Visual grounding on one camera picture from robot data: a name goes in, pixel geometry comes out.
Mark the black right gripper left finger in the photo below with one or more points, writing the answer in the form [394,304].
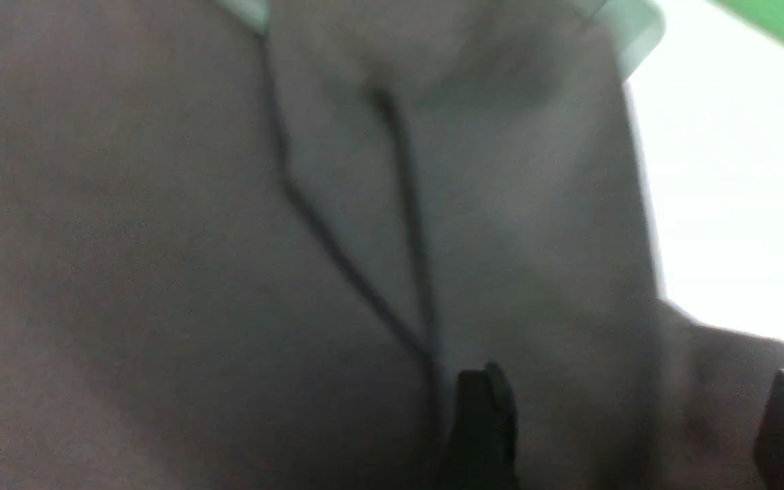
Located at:
[481,451]

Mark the gray long sleeve shirt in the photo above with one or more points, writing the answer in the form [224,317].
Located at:
[232,260]

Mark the dark gray flat tray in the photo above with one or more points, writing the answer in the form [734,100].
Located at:
[636,27]

